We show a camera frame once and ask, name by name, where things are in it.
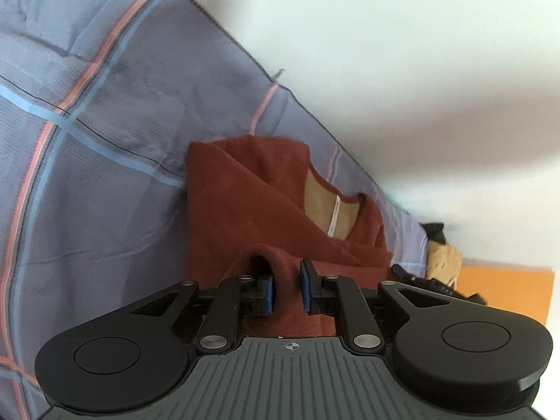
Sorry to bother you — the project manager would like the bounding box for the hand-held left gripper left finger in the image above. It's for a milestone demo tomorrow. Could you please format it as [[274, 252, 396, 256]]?
[[126, 267, 277, 355]]

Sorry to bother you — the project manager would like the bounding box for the dark red long-sleeve sweater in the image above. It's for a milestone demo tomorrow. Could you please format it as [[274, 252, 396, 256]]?
[[186, 135, 393, 338]]

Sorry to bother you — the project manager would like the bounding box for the blue plaid bed sheet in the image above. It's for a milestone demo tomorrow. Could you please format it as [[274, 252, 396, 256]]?
[[0, 0, 429, 420]]

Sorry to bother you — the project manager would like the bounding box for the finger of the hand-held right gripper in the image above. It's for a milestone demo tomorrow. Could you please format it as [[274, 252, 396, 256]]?
[[391, 264, 456, 296]]

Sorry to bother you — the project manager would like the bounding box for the orange panel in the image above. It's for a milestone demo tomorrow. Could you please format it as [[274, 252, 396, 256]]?
[[453, 266, 555, 327]]

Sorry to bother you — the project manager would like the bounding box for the tan cloth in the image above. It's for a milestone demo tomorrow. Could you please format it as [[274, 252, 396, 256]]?
[[426, 241, 463, 290]]

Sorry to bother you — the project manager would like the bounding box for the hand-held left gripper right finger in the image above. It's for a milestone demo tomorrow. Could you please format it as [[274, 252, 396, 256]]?
[[299, 258, 458, 355]]

